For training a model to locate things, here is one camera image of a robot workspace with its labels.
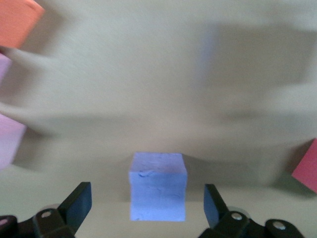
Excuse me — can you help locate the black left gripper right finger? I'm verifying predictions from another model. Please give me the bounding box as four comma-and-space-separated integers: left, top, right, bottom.
198, 183, 304, 238

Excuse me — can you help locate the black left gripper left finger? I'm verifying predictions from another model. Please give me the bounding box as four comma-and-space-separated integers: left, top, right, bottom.
0, 181, 93, 238

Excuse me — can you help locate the purple foam cube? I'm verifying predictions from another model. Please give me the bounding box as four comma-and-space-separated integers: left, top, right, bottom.
128, 151, 187, 222

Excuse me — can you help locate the pink foam cube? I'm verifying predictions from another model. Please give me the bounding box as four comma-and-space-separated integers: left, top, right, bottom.
0, 53, 12, 87
0, 114, 27, 170

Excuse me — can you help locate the red foam cube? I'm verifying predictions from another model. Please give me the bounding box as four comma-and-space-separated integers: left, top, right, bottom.
291, 138, 317, 194

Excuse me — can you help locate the paper table cover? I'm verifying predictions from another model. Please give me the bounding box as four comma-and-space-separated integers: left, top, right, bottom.
0, 0, 317, 238

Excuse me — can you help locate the orange foam cube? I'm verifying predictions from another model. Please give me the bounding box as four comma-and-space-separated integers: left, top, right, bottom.
0, 0, 46, 49

